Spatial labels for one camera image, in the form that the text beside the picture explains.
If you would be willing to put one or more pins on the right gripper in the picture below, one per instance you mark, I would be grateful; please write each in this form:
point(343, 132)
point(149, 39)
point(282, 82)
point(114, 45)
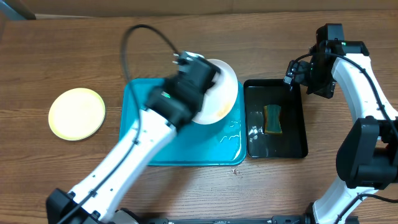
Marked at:
point(327, 91)

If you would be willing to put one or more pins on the white plate with sauce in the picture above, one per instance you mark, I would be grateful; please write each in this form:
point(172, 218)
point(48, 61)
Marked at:
point(220, 98)

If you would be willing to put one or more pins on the green yellow sponge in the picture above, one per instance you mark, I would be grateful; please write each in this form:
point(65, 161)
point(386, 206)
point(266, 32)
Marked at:
point(272, 119)

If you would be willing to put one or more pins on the yellow plate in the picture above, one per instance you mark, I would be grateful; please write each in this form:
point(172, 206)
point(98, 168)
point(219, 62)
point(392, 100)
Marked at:
point(76, 114)

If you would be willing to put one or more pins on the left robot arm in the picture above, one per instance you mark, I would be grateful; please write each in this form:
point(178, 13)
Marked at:
point(168, 108)

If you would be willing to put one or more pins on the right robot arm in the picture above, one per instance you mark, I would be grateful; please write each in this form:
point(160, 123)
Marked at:
point(366, 162)

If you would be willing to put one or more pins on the black tray with water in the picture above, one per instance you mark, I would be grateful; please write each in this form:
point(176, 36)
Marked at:
point(292, 143)

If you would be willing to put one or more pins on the teal plastic tray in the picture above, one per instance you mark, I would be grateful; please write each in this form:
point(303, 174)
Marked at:
point(218, 144)

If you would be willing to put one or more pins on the small debris on table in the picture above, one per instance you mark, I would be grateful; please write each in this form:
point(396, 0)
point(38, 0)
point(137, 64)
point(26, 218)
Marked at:
point(235, 170)

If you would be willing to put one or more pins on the dark object top left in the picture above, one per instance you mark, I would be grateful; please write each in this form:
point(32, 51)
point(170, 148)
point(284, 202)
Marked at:
point(16, 10)

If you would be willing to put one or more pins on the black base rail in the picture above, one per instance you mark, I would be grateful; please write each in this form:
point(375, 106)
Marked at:
point(279, 219)

